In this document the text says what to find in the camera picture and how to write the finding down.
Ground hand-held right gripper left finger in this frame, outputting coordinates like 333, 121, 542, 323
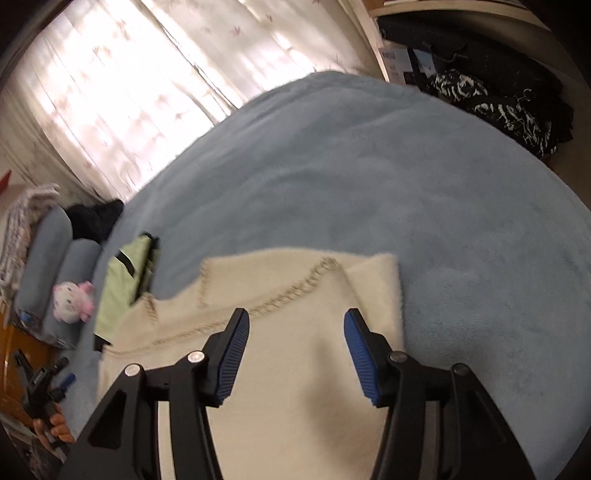
58, 308, 251, 480

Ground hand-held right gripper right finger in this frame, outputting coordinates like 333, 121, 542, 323
344, 308, 536, 480

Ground cream fluffy cardigan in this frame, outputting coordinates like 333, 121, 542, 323
97, 251, 407, 480

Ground person's left hand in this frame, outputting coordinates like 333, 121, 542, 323
33, 412, 75, 446

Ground orange wooden headboard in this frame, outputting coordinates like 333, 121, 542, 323
0, 314, 54, 407

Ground white pink plush cat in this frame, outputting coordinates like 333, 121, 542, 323
52, 281, 95, 324

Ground light green folded garment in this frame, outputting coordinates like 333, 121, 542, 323
95, 233, 160, 352

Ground grey-blue pillows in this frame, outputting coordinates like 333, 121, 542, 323
14, 205, 72, 319

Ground black fluffy cloth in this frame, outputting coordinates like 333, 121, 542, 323
67, 198, 125, 243

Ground patterned folded blanket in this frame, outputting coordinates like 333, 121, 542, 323
0, 184, 61, 296

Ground blue bed blanket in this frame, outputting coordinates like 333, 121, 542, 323
60, 70, 591, 480

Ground white floral sheer curtain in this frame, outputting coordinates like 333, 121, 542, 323
9, 0, 236, 204
139, 0, 370, 125

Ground black white patterned garment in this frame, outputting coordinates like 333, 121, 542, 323
425, 69, 561, 158

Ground white printed box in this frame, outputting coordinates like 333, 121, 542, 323
381, 46, 411, 86

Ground wooden shelf desk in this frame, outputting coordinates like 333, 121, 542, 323
339, 0, 591, 171

